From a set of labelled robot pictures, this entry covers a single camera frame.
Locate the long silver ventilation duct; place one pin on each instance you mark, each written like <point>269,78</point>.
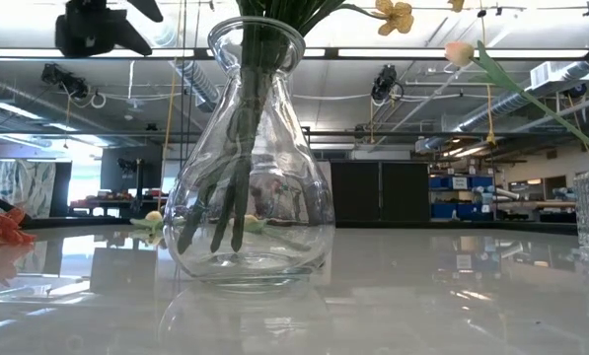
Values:
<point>511,101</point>

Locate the ceiling light strip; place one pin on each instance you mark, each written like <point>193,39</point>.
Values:
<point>173,52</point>
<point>540,53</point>
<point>392,52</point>
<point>314,52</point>
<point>18,52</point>

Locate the leaf-patterned curtain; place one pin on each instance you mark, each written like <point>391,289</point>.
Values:
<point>27,182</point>

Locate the blue storage bins shelf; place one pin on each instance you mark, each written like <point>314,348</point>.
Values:
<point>442,211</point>

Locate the black cabinet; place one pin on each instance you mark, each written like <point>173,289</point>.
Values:
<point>405,192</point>

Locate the clear round-bellied glass vase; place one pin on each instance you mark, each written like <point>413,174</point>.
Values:
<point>284,148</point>

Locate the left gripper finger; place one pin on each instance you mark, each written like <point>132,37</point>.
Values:
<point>131,40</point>
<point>148,10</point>

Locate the black metal table frame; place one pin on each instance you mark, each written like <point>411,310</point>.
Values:
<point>422,224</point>

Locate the black ceiling-mounted device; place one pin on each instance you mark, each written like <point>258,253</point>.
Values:
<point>384,81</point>
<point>64,79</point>

